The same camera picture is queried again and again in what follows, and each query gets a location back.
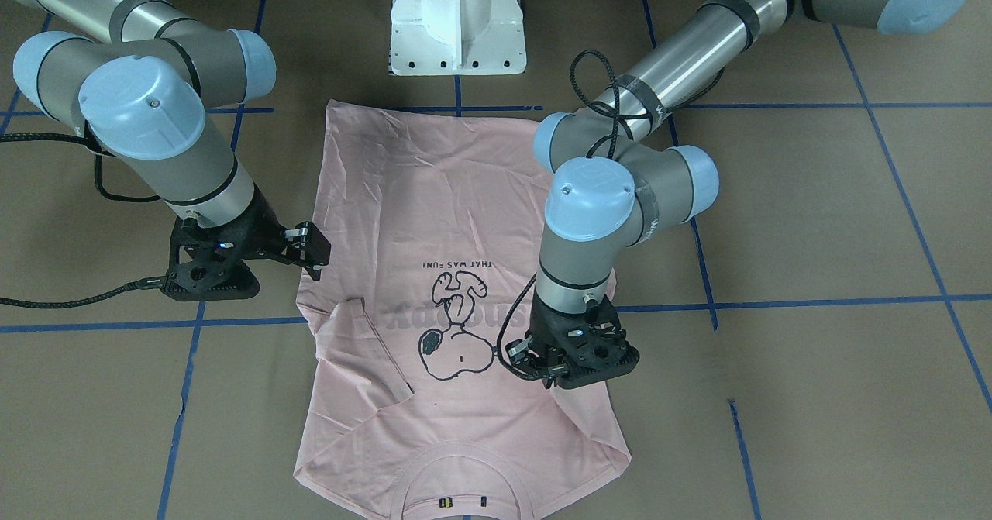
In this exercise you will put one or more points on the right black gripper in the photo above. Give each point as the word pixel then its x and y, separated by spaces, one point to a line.
pixel 266 229

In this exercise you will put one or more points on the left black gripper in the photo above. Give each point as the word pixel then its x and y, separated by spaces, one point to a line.
pixel 537 326

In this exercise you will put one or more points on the pink Snoopy t-shirt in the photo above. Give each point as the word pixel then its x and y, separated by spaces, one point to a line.
pixel 435 225

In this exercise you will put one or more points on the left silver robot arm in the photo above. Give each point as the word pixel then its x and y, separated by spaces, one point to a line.
pixel 610 192

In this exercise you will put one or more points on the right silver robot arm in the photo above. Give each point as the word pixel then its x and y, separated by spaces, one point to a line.
pixel 136 84

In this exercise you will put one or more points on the white camera mast base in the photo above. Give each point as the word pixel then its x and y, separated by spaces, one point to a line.
pixel 457 37

